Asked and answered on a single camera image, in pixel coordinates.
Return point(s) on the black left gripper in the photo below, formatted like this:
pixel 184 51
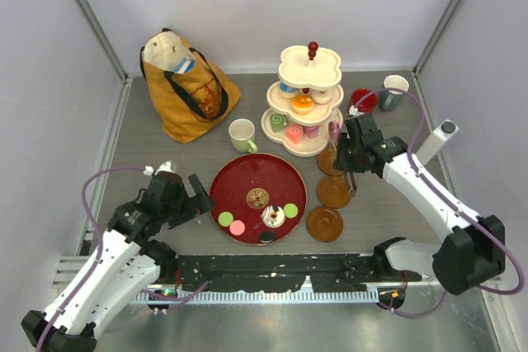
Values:
pixel 201 201

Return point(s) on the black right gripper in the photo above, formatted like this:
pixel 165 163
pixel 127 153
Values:
pixel 341 162

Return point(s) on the large green macaron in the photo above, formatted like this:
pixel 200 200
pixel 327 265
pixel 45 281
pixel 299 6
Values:
pixel 225 219

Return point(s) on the pink layered cake slice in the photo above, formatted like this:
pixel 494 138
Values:
pixel 336 129

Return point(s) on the metal serving tongs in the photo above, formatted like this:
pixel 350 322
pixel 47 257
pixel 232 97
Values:
pixel 349 177

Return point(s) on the magenta swirl roll cake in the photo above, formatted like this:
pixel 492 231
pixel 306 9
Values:
pixel 312 131

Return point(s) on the white frosted donut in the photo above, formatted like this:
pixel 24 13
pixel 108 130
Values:
pixel 321 97

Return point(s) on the salmon pink swirl roll cake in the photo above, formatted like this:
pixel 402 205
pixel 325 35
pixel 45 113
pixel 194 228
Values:
pixel 294 133

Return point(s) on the orange glazed donut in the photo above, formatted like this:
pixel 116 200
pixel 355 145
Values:
pixel 302 104

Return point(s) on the white chocolate sprinkle donut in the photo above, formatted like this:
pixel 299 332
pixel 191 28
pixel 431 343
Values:
pixel 273 216

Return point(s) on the blue frosted donut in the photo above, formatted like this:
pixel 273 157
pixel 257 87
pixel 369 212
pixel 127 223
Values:
pixel 287 91

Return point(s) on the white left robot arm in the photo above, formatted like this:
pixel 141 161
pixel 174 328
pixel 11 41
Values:
pixel 126 261

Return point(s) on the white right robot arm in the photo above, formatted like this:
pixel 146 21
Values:
pixel 468 253

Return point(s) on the brown wooden coaster top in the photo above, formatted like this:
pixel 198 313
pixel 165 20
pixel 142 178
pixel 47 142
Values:
pixel 326 161

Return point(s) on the brown wooden coaster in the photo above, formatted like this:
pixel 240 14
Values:
pixel 324 224
pixel 333 192
pixel 326 161

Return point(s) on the red mug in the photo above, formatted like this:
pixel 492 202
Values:
pixel 364 100

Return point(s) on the pink macaron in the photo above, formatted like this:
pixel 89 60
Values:
pixel 237 228

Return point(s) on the brown wooden coaster middle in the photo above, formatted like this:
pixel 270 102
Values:
pixel 333 192

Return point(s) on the grey blue mug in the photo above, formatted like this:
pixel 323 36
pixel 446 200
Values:
pixel 396 86

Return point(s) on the red round lacquer tray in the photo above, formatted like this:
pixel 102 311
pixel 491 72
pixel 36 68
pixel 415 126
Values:
pixel 248 184

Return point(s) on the cream three-tier cake stand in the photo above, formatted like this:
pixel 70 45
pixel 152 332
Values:
pixel 305 67

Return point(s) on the black sandwich cookie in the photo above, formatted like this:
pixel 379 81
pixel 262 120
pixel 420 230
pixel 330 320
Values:
pixel 267 237

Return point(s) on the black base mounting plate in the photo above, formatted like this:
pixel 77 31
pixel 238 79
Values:
pixel 283 273

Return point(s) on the light green mug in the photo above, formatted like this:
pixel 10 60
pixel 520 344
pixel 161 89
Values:
pixel 242 135

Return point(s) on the brown wooden coaster bottom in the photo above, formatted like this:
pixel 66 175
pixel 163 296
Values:
pixel 324 224

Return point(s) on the green swirl roll cake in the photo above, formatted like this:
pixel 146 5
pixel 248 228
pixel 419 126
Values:
pixel 277 122

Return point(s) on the white bottle grey cap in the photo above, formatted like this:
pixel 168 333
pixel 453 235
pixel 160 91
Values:
pixel 435 141

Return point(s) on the small green macaron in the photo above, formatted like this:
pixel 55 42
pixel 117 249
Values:
pixel 291 210

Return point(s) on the yellow tote bag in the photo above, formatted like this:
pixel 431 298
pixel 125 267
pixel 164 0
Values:
pixel 189 105

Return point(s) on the blue white packet in bag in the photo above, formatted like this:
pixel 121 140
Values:
pixel 185 66

